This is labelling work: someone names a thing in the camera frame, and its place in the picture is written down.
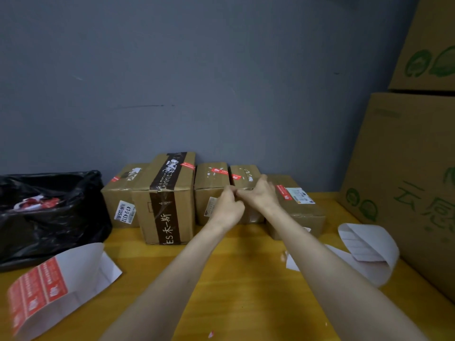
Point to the person's left hand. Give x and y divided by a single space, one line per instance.
227 211

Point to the person's right hand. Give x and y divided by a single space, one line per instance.
263 197

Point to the white printed price label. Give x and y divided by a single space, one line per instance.
124 212
210 206

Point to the new red sticker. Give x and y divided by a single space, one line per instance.
284 192

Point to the small brown cardboard box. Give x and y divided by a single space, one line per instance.
117 195
206 184
249 170

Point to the white barcode label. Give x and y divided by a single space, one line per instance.
300 196

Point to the long brown cardboard box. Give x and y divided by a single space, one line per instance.
305 214

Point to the box with black tape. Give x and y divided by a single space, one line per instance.
142 216

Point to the red sticker label strip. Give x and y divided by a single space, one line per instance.
78 269

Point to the person's right forearm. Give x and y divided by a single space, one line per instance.
334 280

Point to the person's left forearm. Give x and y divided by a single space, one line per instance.
167 294

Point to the white backing paper strip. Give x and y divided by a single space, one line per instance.
373 245

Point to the large green printed carton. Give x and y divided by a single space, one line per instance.
398 181
426 28

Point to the black plastic trash bag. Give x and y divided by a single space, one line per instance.
53 234

